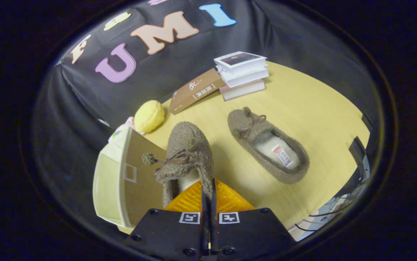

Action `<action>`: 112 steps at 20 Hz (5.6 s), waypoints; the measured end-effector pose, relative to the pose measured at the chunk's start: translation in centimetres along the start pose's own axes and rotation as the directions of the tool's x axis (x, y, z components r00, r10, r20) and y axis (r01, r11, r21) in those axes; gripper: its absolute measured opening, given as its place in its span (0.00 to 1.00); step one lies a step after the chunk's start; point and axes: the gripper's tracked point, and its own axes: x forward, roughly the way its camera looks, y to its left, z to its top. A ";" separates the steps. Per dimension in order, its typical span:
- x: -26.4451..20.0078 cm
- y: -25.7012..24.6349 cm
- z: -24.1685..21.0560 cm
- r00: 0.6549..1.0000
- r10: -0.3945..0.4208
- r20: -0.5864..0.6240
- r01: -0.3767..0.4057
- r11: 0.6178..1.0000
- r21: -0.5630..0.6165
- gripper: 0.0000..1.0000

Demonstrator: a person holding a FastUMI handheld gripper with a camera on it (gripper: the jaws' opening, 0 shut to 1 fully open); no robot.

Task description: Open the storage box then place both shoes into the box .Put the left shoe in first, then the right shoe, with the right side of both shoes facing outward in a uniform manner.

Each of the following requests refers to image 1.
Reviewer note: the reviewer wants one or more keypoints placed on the brown fuzzy shoe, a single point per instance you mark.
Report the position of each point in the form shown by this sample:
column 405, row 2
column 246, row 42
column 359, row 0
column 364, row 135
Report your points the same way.
column 188, row 141
column 241, row 123

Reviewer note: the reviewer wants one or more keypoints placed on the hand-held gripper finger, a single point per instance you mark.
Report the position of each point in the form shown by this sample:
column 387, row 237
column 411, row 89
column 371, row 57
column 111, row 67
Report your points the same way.
column 204, row 232
column 213, row 232

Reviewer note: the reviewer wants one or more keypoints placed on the plain white book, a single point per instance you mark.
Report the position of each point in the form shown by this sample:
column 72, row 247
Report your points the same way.
column 246, row 78

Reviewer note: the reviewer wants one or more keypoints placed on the beige storage box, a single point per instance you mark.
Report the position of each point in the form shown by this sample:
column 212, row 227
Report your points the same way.
column 143, row 192

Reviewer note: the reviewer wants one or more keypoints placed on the black table edge clamp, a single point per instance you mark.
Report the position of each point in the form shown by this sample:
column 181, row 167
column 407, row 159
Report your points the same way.
column 366, row 121
column 357, row 150

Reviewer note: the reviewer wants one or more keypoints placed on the brown book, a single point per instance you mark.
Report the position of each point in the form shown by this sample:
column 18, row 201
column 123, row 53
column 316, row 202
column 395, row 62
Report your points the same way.
column 194, row 92

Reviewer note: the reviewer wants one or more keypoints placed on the pink and green plush toy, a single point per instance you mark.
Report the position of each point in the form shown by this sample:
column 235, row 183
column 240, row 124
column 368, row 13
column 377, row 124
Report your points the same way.
column 121, row 131

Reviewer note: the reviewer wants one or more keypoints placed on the white book with photo cover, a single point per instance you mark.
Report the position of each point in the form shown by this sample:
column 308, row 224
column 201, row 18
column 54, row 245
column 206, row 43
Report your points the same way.
column 241, row 59

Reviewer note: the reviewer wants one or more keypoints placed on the yellow plush ball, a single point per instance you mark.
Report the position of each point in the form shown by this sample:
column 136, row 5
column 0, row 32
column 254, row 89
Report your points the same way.
column 149, row 116

